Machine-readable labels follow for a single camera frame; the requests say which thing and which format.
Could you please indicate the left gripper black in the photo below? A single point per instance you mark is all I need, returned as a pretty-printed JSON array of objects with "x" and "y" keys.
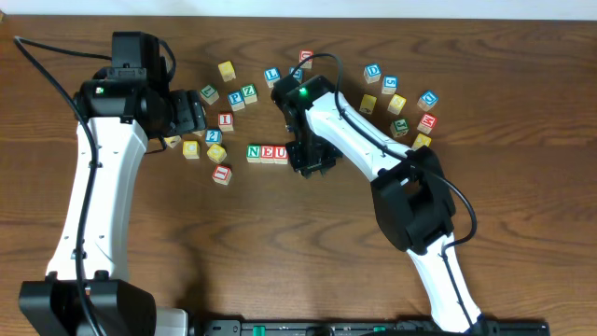
[{"x": 194, "y": 114}]

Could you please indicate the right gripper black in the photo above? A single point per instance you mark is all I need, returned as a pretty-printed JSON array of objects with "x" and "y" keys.
[{"x": 315, "y": 159}]

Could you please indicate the red u block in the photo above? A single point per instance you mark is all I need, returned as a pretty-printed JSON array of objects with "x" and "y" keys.
[
  {"x": 305, "y": 58},
  {"x": 280, "y": 155}
]

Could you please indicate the red E block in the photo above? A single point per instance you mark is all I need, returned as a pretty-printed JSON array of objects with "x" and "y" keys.
[{"x": 267, "y": 154}]

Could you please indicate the green N block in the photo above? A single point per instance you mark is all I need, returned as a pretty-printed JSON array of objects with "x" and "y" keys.
[{"x": 253, "y": 153}]

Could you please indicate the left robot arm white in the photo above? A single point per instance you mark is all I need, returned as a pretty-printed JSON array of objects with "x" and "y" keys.
[{"x": 127, "y": 103}]

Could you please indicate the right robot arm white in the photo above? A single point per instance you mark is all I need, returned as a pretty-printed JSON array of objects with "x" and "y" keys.
[{"x": 413, "y": 201}]

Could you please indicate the green 7 block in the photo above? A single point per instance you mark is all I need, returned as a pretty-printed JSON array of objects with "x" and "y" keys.
[{"x": 209, "y": 94}]

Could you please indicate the yellow K block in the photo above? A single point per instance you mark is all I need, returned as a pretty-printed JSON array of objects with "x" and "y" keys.
[{"x": 172, "y": 141}]

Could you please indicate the blue 2 block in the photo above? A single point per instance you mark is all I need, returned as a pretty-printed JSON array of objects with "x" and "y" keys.
[{"x": 213, "y": 137}]

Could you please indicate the yellow C block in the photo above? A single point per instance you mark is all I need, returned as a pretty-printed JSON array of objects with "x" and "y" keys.
[{"x": 191, "y": 150}]

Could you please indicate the red I block upper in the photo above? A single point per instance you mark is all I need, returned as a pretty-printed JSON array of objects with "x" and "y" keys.
[{"x": 226, "y": 122}]

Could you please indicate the red i block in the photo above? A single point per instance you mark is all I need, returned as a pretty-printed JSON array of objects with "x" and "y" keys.
[
  {"x": 226, "y": 122},
  {"x": 222, "y": 174}
]

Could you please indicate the yellow O block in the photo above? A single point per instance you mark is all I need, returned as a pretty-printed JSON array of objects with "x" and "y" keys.
[{"x": 216, "y": 153}]

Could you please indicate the blue P block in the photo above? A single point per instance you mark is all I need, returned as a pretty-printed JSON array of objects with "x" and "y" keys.
[{"x": 236, "y": 100}]

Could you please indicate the yellow block top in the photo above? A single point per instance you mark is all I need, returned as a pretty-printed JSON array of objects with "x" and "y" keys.
[{"x": 227, "y": 71}]

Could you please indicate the green Z block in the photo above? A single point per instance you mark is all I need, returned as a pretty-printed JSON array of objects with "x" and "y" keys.
[{"x": 249, "y": 93}]

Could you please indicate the red I block lower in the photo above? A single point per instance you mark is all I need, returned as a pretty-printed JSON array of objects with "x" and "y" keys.
[{"x": 222, "y": 174}]

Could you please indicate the yellow block centre right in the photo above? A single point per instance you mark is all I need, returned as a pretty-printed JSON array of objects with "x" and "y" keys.
[{"x": 367, "y": 104}]

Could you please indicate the blue L block right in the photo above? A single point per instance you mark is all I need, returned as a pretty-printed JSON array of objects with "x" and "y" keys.
[{"x": 297, "y": 73}]

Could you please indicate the blue l block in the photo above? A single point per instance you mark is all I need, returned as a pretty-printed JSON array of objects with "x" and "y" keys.
[
  {"x": 297, "y": 73},
  {"x": 272, "y": 75}
]

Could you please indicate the blue L block left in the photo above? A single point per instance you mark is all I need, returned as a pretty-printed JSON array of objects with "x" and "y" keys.
[{"x": 272, "y": 75}]

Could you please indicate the green J block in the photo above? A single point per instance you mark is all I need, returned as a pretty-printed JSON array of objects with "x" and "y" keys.
[{"x": 399, "y": 127}]

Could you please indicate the red U block top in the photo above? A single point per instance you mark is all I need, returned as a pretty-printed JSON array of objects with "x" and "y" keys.
[{"x": 305, "y": 58}]

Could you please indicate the yellow S block right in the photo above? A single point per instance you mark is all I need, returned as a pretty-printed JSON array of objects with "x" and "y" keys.
[{"x": 396, "y": 104}]

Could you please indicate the blue D block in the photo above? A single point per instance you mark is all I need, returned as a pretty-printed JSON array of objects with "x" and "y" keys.
[{"x": 372, "y": 73}]

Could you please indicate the blue 5 block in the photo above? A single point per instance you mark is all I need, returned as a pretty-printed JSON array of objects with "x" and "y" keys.
[{"x": 389, "y": 85}]

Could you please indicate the yellow X block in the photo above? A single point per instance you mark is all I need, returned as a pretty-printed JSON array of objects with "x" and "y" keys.
[{"x": 421, "y": 140}]

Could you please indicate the red M block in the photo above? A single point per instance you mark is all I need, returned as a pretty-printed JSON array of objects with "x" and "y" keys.
[{"x": 427, "y": 123}]

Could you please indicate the blue Q block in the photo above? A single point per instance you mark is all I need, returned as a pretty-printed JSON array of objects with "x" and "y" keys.
[{"x": 427, "y": 101}]

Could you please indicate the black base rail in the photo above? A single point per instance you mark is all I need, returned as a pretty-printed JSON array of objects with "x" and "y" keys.
[{"x": 326, "y": 327}]

